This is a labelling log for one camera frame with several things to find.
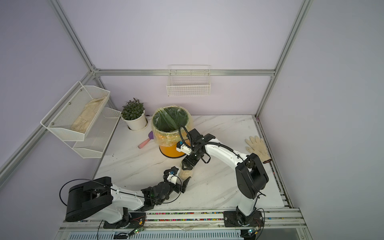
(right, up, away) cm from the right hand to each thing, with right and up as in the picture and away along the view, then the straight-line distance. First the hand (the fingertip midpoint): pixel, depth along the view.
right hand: (190, 163), depth 84 cm
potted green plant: (-40, +31, +16) cm, 53 cm away
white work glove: (+47, +6, +17) cm, 50 cm away
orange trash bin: (-11, +8, -4) cm, 14 cm away
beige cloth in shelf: (-55, +24, -7) cm, 61 cm away
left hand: (-4, -6, -2) cm, 7 cm away
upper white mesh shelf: (-62, +26, -7) cm, 67 cm away
